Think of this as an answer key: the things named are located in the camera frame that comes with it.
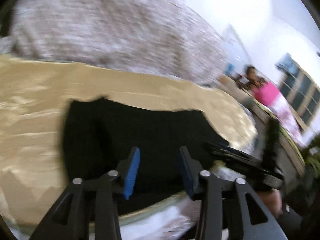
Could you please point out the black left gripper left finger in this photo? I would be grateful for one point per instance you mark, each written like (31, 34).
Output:
(69, 216)

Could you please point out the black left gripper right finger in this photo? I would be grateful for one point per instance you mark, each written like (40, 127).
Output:
(231, 205)

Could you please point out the black pants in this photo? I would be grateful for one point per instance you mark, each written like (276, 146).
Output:
(97, 135)

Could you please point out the person's right hand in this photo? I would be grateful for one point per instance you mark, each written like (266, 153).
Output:
(273, 201)

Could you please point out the person in pink top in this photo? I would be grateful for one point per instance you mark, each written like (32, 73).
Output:
(270, 96)

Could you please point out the gold satin bed sheet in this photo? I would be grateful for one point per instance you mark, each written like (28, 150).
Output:
(34, 98)

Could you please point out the floral quilted blanket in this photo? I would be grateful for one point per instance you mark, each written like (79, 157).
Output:
(160, 37)

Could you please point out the window with wooden frame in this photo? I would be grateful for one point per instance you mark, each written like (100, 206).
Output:
(300, 91)

